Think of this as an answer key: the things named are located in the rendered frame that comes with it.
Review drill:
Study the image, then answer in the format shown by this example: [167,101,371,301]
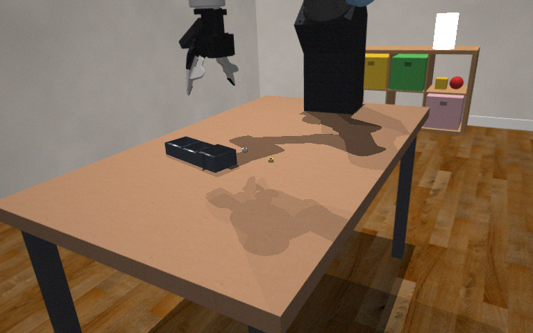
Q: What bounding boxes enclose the grey three-compartment bin rack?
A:
[164,136,237,173]

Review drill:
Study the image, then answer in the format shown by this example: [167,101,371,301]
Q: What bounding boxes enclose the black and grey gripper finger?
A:
[186,42,205,95]
[216,57,239,86]

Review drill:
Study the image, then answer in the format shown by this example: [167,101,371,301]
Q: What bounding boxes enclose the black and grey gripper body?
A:
[193,8,235,58]

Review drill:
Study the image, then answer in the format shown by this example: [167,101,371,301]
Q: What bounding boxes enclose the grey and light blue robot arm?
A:
[179,0,374,49]

